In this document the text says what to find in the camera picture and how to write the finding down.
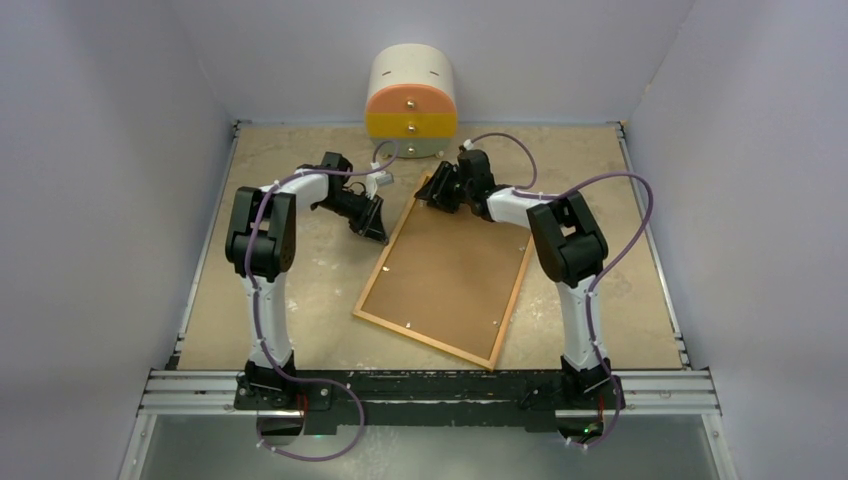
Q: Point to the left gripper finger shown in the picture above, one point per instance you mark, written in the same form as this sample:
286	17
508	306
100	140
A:
373	224
361	226

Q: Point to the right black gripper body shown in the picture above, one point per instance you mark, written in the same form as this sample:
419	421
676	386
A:
467	187

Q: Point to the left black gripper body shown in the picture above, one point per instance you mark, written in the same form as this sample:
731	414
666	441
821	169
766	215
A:
347	205

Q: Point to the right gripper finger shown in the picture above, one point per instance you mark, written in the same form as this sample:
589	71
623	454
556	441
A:
445	196
445	172

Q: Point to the yellow wooden picture frame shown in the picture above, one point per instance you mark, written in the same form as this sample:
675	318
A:
371	314

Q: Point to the brown frame backing board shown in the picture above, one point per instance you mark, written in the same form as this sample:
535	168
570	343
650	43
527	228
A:
450	278

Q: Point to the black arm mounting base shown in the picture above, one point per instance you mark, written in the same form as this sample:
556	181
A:
545	400

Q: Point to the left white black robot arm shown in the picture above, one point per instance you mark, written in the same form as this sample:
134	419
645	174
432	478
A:
261	246

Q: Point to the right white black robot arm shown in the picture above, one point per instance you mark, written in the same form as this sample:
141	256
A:
569	244

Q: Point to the round three-drawer mini cabinet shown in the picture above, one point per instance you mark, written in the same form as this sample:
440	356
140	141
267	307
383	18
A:
411	99

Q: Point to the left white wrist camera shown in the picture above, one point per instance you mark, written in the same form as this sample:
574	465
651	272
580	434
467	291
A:
377	178

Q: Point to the aluminium rail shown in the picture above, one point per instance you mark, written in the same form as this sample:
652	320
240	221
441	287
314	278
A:
647	392

